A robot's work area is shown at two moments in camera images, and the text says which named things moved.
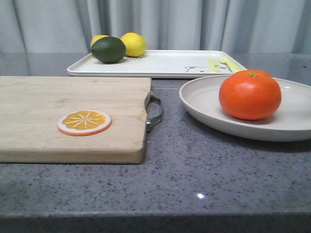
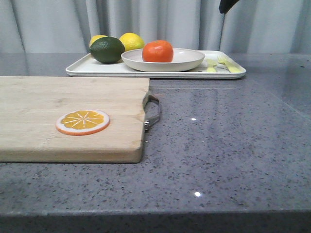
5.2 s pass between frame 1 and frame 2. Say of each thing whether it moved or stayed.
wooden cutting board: stayed
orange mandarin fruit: moved
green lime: stayed
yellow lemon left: stayed
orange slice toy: stayed
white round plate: moved
